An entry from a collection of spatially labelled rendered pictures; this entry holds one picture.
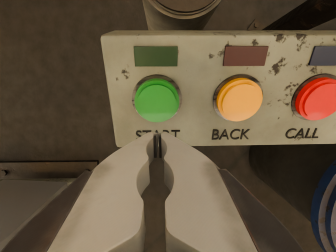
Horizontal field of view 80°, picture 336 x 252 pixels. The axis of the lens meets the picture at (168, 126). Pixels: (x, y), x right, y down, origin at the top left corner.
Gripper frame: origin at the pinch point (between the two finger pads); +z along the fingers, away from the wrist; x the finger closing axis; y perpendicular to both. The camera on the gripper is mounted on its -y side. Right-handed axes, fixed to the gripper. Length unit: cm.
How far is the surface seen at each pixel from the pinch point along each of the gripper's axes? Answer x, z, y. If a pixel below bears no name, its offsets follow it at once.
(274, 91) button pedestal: 10.7, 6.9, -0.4
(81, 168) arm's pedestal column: -32, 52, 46
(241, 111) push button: 7.4, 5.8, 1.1
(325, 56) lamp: 14.1, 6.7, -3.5
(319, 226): 32.3, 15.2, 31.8
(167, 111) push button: 0.7, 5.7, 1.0
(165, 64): 0.6, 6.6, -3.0
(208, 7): 6.3, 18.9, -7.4
